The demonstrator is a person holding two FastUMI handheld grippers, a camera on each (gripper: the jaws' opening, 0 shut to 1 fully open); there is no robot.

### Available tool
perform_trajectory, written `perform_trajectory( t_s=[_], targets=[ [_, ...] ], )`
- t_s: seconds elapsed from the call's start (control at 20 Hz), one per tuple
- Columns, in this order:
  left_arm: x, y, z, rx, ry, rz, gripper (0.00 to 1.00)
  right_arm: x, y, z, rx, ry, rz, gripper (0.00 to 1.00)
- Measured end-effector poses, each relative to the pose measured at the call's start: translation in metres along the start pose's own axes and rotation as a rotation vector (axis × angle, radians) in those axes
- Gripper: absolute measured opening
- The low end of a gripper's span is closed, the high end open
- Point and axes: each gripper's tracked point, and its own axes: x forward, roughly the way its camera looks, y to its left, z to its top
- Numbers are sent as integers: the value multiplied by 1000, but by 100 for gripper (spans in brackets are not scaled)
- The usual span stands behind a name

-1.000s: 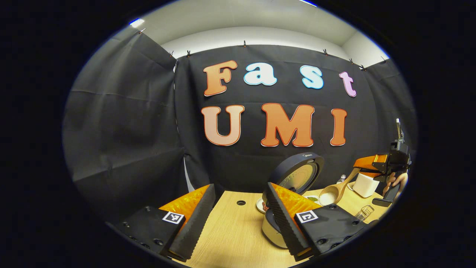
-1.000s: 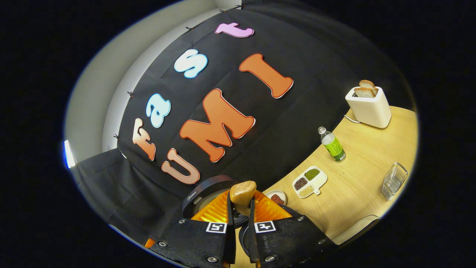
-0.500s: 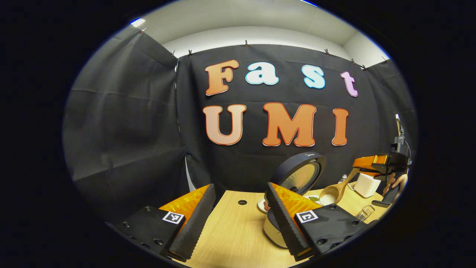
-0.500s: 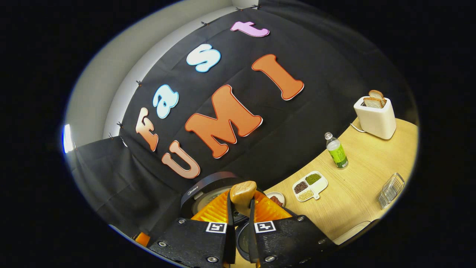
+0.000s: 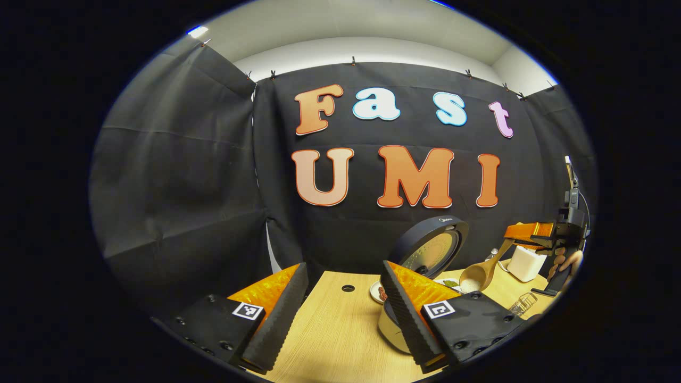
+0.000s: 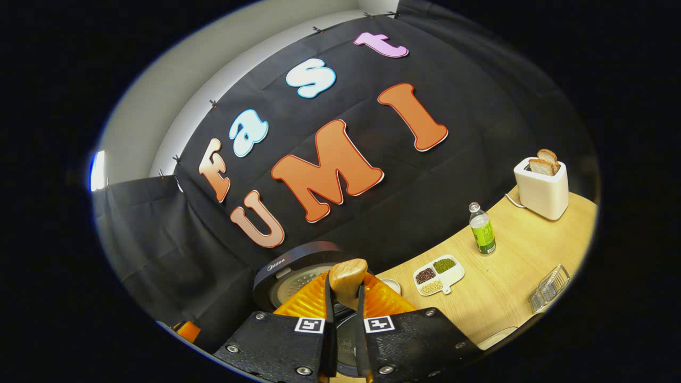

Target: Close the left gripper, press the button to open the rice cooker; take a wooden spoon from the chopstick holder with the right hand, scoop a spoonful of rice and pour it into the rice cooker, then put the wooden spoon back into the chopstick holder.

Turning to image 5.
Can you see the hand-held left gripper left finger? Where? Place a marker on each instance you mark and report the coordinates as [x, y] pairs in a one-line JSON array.
[[284, 319]]

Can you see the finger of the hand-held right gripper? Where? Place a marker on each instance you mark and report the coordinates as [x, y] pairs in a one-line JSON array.
[[529, 231]]

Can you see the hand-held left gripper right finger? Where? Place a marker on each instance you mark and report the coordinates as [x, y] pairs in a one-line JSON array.
[[407, 319]]

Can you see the wooden spoon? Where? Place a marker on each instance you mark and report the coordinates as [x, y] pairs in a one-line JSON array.
[[479, 272]]

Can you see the white rice spoonful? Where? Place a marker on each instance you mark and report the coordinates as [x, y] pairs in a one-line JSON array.
[[471, 287]]

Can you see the black rice cooker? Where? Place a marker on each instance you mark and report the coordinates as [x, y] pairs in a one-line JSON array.
[[425, 226]]

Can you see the white toaster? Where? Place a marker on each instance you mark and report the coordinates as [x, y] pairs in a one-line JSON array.
[[524, 266]]

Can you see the round dish of red beans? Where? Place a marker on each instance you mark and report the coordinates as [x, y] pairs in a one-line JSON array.
[[376, 292]]

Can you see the small green drink bottle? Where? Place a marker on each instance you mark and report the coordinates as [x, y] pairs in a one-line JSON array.
[[494, 253]]

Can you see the white divided grain tray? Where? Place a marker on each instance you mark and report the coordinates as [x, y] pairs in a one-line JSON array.
[[449, 283]]

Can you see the black backdrop cloth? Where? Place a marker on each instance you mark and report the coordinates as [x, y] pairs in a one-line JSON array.
[[186, 186]]

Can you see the ceiling light panel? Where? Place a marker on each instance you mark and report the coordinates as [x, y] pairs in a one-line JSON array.
[[198, 32]]

